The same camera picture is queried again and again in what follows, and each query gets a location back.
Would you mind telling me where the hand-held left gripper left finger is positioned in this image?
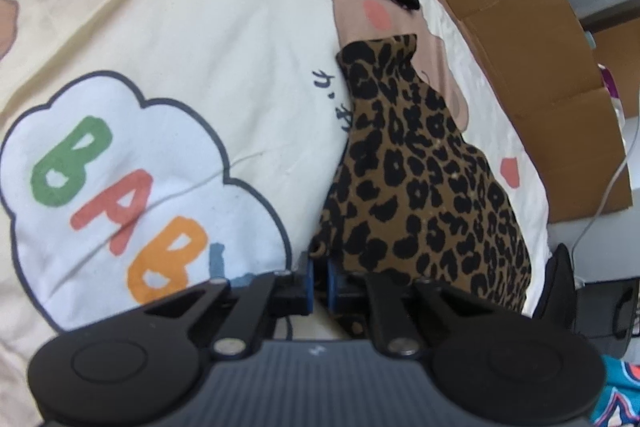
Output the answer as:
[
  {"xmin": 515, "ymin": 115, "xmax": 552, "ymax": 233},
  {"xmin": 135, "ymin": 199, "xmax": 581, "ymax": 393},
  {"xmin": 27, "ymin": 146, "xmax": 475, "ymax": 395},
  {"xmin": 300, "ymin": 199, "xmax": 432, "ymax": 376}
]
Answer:
[{"xmin": 137, "ymin": 257, "xmax": 316, "ymax": 360}]

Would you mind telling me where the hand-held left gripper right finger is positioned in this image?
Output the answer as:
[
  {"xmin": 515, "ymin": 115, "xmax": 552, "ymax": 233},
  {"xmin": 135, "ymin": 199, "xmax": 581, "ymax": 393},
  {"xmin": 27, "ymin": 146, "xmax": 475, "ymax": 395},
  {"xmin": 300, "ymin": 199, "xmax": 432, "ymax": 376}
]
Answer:
[{"xmin": 327, "ymin": 259, "xmax": 506, "ymax": 358}]

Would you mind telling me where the leopard print garment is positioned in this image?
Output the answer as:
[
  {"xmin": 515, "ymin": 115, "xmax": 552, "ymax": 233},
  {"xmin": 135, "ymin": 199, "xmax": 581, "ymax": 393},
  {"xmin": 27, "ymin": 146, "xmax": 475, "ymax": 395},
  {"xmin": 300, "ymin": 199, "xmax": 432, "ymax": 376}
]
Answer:
[{"xmin": 307, "ymin": 34, "xmax": 532, "ymax": 338}]

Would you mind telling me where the printed white blanket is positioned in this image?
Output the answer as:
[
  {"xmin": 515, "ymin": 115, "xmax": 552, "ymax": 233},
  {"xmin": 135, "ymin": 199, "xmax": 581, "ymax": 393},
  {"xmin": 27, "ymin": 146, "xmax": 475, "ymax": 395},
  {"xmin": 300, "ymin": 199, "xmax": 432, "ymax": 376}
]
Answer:
[{"xmin": 0, "ymin": 0, "xmax": 551, "ymax": 427}]

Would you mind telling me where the black bag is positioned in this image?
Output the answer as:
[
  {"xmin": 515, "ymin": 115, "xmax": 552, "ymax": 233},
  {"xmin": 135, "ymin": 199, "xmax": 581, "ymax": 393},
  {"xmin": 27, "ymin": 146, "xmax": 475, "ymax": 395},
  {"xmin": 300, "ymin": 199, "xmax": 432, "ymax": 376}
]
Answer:
[{"xmin": 532, "ymin": 243, "xmax": 640, "ymax": 353}]

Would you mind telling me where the teal patterned cloth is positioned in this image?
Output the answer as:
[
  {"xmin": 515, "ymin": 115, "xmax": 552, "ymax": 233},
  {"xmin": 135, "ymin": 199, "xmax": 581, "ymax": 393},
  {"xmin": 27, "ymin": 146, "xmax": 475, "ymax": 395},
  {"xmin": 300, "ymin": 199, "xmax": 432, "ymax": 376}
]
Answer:
[{"xmin": 590, "ymin": 354, "xmax": 640, "ymax": 427}]

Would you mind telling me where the flattened cardboard sheet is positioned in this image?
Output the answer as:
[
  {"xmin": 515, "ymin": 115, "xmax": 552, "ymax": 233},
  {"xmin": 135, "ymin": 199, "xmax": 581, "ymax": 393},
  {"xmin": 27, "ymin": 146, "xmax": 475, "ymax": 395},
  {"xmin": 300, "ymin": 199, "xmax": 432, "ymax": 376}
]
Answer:
[{"xmin": 360, "ymin": 0, "xmax": 632, "ymax": 224}]

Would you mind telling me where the purple packet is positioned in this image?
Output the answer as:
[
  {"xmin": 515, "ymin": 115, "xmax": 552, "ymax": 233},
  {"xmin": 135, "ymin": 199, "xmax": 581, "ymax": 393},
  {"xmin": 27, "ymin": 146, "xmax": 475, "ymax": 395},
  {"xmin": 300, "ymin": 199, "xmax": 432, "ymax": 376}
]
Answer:
[{"xmin": 597, "ymin": 64, "xmax": 621, "ymax": 100}]

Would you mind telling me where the tall cardboard box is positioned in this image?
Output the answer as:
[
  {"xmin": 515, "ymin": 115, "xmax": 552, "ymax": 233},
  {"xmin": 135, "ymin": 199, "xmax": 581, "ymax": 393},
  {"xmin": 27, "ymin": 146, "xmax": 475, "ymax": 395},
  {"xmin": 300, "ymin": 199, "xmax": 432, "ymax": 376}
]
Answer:
[{"xmin": 582, "ymin": 19, "xmax": 640, "ymax": 118}]

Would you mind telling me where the white cable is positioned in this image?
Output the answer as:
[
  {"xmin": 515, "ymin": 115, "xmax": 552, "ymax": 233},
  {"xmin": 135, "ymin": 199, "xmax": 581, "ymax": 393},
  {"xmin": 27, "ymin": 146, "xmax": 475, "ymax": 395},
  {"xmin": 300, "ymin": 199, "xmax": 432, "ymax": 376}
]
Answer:
[{"xmin": 570, "ymin": 152, "xmax": 640, "ymax": 253}]

